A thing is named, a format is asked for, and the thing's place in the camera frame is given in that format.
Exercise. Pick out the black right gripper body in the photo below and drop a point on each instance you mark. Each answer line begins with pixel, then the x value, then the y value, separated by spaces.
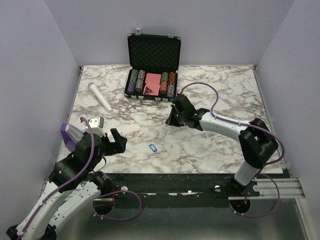
pixel 179 119

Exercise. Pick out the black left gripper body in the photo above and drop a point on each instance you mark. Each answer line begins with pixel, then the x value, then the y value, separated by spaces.
pixel 108 148

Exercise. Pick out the blue plastic key tag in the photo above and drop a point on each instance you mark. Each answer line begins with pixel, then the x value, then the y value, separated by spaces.
pixel 153 148

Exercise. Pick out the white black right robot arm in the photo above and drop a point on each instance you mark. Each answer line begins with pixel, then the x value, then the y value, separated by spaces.
pixel 257 143

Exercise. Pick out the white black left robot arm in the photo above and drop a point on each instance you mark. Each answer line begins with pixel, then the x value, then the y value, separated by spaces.
pixel 71 184

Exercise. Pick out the purple metronome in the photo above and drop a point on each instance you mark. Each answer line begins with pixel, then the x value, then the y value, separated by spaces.
pixel 71 135

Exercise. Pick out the red playing card deck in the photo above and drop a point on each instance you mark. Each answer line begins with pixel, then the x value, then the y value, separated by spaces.
pixel 152 84

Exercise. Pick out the black poker chip case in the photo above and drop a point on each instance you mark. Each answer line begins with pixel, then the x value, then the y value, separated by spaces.
pixel 152 54

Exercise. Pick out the white microphone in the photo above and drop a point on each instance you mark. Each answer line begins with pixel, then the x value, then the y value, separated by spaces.
pixel 94 89

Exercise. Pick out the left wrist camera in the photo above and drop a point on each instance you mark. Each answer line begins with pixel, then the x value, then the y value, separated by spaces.
pixel 97 123

